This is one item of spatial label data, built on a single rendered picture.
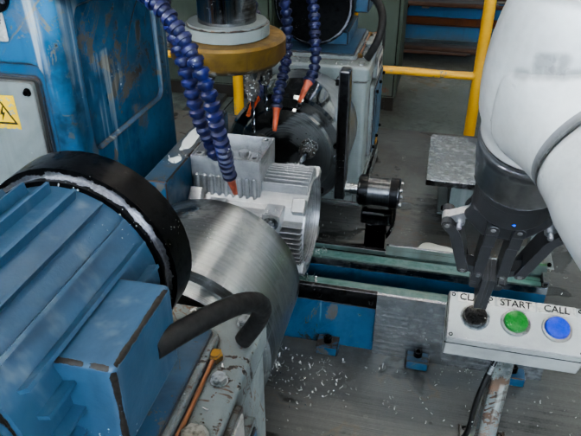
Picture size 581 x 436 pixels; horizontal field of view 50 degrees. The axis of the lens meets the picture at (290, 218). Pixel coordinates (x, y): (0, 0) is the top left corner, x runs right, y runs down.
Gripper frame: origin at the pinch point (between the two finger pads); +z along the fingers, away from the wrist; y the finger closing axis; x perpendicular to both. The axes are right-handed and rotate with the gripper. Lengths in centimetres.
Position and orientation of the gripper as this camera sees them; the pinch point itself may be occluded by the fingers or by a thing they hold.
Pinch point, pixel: (484, 284)
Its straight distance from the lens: 78.1
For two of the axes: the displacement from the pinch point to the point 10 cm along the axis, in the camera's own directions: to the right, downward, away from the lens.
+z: 0.9, 5.8, 8.1
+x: -2.1, 8.1, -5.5
